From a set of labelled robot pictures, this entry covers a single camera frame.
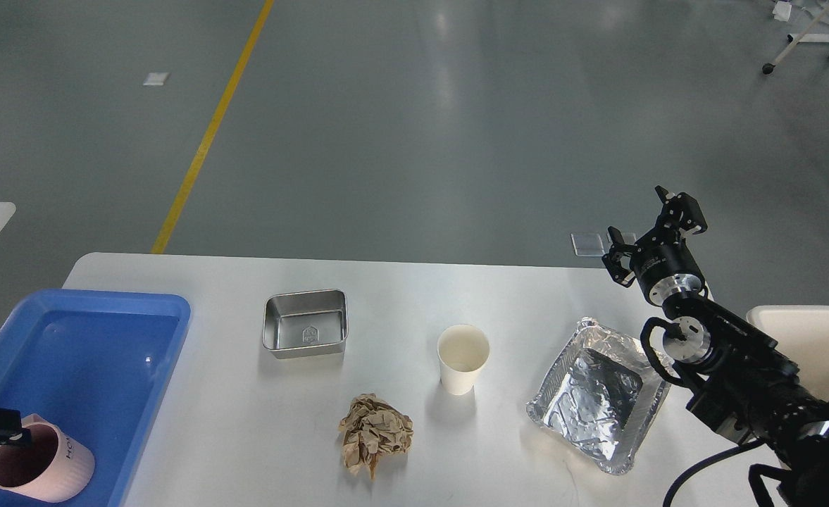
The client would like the clear floor plate left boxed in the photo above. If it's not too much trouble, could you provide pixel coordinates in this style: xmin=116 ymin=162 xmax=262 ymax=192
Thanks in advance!
xmin=570 ymin=233 xmax=606 ymax=257

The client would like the white paper scrap on floor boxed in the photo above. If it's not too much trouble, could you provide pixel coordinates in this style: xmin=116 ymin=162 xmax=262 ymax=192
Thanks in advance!
xmin=142 ymin=72 xmax=170 ymax=87

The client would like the crumpled brown paper ball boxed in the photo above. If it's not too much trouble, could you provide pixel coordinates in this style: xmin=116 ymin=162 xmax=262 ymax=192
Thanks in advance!
xmin=338 ymin=394 xmax=413 ymax=481

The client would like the aluminium foil tray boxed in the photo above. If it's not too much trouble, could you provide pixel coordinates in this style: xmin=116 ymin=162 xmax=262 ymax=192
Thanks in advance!
xmin=525 ymin=317 xmax=671 ymax=475

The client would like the pink ribbed mug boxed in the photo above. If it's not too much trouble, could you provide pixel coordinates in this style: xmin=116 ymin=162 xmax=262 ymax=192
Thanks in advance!
xmin=0 ymin=413 xmax=96 ymax=503

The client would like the white plastic bin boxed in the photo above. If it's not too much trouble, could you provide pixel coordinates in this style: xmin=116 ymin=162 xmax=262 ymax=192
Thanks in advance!
xmin=746 ymin=305 xmax=829 ymax=401

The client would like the white paper cup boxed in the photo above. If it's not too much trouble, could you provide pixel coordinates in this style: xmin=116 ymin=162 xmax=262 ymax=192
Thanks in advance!
xmin=437 ymin=324 xmax=491 ymax=396

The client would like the blue plastic bin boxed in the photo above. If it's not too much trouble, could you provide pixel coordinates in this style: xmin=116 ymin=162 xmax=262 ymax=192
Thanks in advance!
xmin=0 ymin=289 xmax=191 ymax=506

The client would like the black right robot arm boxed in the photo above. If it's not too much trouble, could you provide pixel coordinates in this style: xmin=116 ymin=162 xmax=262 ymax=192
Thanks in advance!
xmin=603 ymin=186 xmax=829 ymax=506

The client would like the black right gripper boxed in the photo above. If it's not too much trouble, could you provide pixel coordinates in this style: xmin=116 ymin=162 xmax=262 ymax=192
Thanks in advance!
xmin=602 ymin=186 xmax=708 ymax=305

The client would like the stainless steel rectangular tray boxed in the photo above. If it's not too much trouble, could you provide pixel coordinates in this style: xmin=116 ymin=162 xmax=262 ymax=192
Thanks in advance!
xmin=261 ymin=289 xmax=349 ymax=360

